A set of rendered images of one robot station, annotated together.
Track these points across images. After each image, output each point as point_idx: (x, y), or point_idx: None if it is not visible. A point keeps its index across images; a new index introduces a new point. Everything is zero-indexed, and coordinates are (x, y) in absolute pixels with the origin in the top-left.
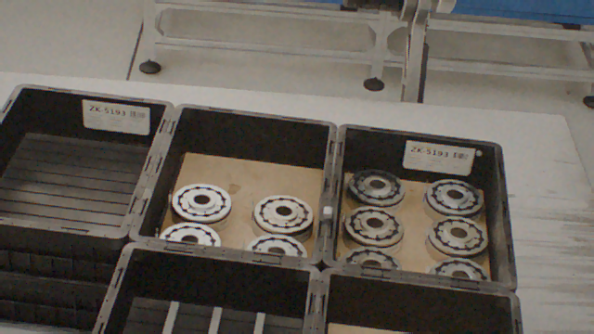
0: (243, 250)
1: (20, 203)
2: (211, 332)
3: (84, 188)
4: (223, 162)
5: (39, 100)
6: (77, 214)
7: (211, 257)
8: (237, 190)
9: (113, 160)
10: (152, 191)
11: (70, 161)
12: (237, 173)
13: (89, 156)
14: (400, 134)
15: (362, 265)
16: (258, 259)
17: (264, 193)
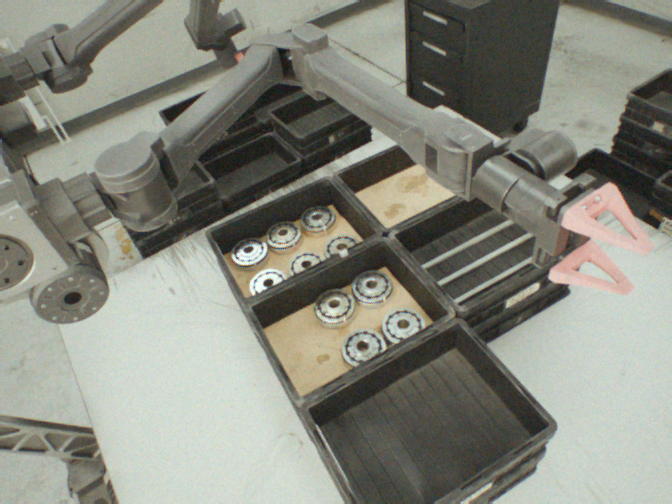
0: (407, 265)
1: (457, 464)
2: (446, 280)
3: (403, 440)
4: (300, 384)
5: None
6: (430, 419)
7: (428, 273)
8: (322, 355)
9: (357, 451)
10: (407, 337)
11: (386, 479)
12: (305, 368)
13: (368, 472)
14: (231, 272)
15: (368, 222)
16: (407, 256)
17: (312, 340)
